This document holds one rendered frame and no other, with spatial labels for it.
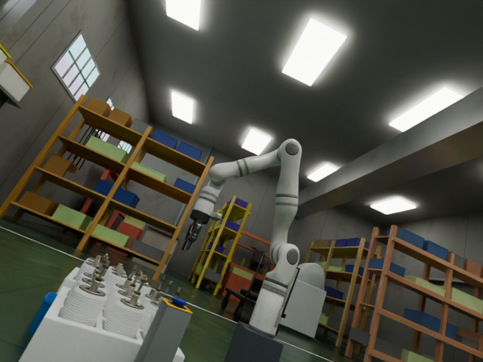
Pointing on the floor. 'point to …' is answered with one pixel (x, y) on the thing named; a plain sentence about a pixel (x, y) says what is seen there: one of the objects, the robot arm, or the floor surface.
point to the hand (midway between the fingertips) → (186, 247)
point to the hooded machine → (305, 302)
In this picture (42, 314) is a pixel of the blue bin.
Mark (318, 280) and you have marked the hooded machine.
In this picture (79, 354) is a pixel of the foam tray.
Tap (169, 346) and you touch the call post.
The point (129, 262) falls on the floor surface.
